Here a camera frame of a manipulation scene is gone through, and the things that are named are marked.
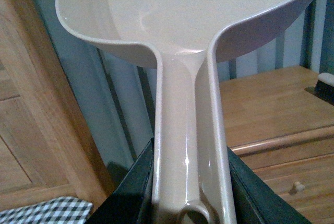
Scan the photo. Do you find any wooden nightstand with drawers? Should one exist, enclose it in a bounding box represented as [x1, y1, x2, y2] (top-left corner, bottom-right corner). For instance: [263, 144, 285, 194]
[220, 66, 333, 223]

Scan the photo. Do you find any beige plastic dustpan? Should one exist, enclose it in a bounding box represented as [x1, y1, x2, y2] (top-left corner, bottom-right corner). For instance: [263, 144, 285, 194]
[55, 0, 312, 223]

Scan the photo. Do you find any grey curtain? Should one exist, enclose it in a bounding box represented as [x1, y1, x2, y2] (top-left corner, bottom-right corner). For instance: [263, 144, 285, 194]
[25, 0, 334, 167]

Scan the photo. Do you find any black white checkered bedsheet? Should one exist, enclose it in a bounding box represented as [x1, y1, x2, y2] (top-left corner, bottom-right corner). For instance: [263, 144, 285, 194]
[1, 196, 93, 223]

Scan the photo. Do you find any black dust brush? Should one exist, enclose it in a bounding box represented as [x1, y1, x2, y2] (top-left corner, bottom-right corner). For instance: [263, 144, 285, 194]
[314, 73, 333, 103]

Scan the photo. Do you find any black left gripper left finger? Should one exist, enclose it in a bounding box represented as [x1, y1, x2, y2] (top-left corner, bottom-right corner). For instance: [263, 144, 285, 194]
[87, 138, 154, 223]

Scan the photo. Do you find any upper round wooden knob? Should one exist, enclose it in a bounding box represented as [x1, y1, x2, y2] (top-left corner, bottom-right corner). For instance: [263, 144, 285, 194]
[292, 181, 305, 193]

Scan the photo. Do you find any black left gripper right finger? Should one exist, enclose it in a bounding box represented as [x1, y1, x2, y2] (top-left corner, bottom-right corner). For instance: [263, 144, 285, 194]
[227, 148, 310, 223]

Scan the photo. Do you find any wooden bed frame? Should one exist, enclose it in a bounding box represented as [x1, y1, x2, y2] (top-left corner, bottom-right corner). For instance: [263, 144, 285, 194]
[1, 0, 115, 210]

